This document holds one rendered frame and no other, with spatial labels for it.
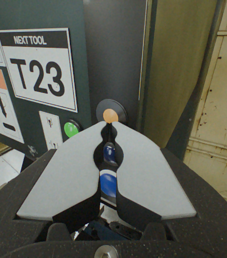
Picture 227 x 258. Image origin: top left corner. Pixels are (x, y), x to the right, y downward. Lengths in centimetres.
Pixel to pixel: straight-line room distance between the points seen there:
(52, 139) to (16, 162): 142
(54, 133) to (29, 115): 5
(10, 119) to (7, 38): 11
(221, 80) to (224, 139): 38
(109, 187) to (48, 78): 13
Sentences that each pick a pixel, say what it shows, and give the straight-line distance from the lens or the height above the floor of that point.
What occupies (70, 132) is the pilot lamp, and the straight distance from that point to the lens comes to 17.
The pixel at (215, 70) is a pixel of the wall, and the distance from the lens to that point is 115.
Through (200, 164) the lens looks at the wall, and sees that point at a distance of 142.
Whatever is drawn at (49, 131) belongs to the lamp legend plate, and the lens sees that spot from 21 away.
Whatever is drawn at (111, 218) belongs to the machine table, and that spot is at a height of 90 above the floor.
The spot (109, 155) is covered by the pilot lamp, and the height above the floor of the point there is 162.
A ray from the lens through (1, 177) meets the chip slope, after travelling 156.
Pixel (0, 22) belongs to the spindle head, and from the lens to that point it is 22.
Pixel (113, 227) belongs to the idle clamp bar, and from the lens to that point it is 86.
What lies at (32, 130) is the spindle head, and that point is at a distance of 24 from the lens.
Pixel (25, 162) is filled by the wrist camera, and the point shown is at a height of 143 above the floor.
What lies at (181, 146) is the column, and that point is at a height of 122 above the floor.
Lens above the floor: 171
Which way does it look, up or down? 29 degrees down
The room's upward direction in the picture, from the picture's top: straight up
